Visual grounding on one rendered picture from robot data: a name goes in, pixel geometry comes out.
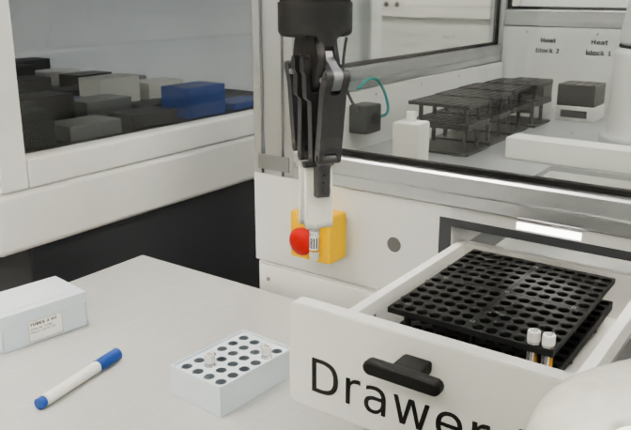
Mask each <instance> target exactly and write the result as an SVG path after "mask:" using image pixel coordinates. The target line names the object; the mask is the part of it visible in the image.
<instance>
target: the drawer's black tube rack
mask: <svg viewBox="0 0 631 430"><path fill-rule="evenodd" d="M615 280H616V279H615V278H610V277H606V276H601V275H597V274H592V273H588V272H583V271H578V270H574V269H566V268H561V267H556V266H552V265H548V264H543V263H538V262H534V261H530V260H525V259H520V258H515V257H512V256H507V255H502V254H497V253H490V252H485V251H480V250H475V249H473V250H472V251H470V252H469V253H467V254H465V255H464V256H462V257H461V258H459V259H458V260H456V261H455V262H453V263H452V264H451V265H450V266H448V267H447V268H445V269H443V270H442V271H440V272H439V273H437V274H436V275H434V276H433V277H431V278H430V279H428V280H427V281H426V282H424V283H423V284H421V285H419V286H418V287H416V288H415V289H413V290H412V291H410V292H409V293H407V294H406V295H405V296H404V297H402V298H401V299H399V300H397V301H399V302H403V303H405V304H406V305H413V306H417V307H421V308H424V309H427V310H431V311H435V312H439V313H442V314H446V315H452V316H455V317H459V318H463V319H467V320H469V322H470V323H474V322H477V323H481V324H484V325H487V326H491V327H495V328H498V329H502V330H508V331H511V332H515V333H519V334H522V335H526V336H527V335H528V329H531V328H535V329H538V330H540V331H541V340H542V336H543V333H544V332H552V333H554V334H555V335H556V344H558V345H560V348H559V351H558V352H557V353H556V355H555V356H554V357H553V364H552V367H553V368H557V369H560V370H563V371H564V370H565V369H566V368H567V366H568V365H569V364H572V362H573V359H574V358H575V356H576V355H577V353H578V352H579V351H580V350H581V348H582V347H584V345H585V344H586V343H587V342H588V340H589V339H590V338H591V336H592V335H593V334H594V333H596V330H597V328H598V327H599V326H600V325H601V323H602V322H603V321H604V319H605V318H606V317H607V316H608V314H609V313H610V312H611V310H612V304H613V301H609V300H605V299H602V298H603V297H604V296H605V295H606V294H607V292H608V291H609V290H610V288H611V287H612V286H614V285H615ZM470 323H469V324H470ZM399 324H402V325H405V326H409V327H412V328H415V329H418V330H424V331H428V332H431V333H435V334H437V335H441V336H444V337H448V338H451V339H455V340H457V341H461V342H464V343H468V344H471V345H475V346H480V347H483V348H487V349H490V350H494V351H497V352H500V353H503V354H507V355H511V356H514V357H518V358H520V359H524V360H525V359H526V355H527V350H523V349H519V348H516V347H512V346H507V345H503V344H500V343H496V342H493V341H489V340H486V339H483V338H479V337H476V336H472V335H468V334H466V333H462V332H459V331H455V330H449V329H445V328H443V327H439V326H436V325H432V324H428V323H425V322H422V321H419V320H415V319H411V318H408V317H404V320H403V321H401V322H400V323H399ZM467 326H468V325H467ZM467 326H466V327H467ZM466 327H465V328H466Z"/></svg>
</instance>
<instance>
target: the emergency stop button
mask: <svg viewBox="0 0 631 430"><path fill-rule="evenodd" d="M289 243H290V246H291V248H292V250H293V251H294V252H295V253H297V254H299V255H306V254H308V253H309V230H307V229H306V228H303V227H299V228H296V229H294V230H293V231H292V232H291V233H290V236H289Z"/></svg>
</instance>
